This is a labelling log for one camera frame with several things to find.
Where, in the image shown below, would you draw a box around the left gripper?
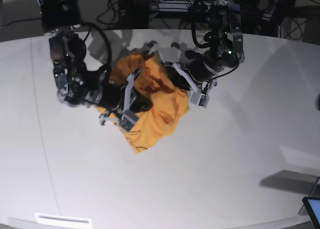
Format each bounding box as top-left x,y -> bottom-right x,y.
165,50 -> 240,108

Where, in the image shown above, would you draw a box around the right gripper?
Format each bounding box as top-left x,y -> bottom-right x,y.
82,66 -> 153,132

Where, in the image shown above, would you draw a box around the yellow T-shirt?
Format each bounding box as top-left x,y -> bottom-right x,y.
110,51 -> 189,154

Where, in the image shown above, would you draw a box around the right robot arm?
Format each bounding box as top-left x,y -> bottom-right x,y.
97,0 -> 245,132

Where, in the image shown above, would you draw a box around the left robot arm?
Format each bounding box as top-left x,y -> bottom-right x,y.
37,0 -> 245,113

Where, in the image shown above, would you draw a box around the white label on table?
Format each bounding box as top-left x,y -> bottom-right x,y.
34,213 -> 92,224

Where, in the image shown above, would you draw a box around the tablet screen on stand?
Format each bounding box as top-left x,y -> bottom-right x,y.
298,176 -> 320,227

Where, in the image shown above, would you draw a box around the black cables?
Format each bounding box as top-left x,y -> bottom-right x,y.
274,3 -> 320,41

